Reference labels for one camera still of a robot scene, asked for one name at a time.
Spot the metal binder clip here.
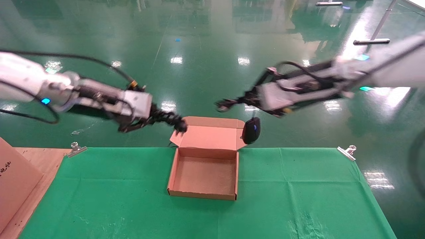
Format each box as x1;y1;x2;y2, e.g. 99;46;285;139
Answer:
66;142;87;158
337;145;357;162

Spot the white table leg with foot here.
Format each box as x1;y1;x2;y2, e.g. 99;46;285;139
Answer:
353;0;397;45

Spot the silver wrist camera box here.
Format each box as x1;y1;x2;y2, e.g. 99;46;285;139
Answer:
124;90;154;120
259;81;301;115

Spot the small open cardboard box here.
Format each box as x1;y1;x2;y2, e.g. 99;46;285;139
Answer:
167;116;248;201

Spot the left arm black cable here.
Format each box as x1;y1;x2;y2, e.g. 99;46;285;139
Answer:
0;49;146;125

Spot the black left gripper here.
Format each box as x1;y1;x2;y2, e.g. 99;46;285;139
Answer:
79;80;189;134

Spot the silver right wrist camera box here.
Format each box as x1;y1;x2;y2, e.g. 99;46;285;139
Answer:
259;81;301;115

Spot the green table cloth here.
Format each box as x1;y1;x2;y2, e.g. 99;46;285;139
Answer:
18;147;397;239

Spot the large printed cardboard box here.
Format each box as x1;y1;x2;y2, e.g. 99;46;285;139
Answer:
0;137;44;233

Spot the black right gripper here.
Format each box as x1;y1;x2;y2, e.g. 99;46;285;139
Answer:
217;61;341;112

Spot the white table edge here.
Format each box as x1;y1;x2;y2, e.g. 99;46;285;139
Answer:
397;0;425;11

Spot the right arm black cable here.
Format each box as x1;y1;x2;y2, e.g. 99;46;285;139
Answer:
274;41;425;92

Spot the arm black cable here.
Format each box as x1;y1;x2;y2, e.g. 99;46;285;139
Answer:
274;41;425;92
0;49;146;125

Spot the black computer mouse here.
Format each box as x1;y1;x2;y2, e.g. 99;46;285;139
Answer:
241;117;261;145

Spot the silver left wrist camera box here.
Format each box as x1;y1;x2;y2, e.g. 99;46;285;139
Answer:
124;90;154;120

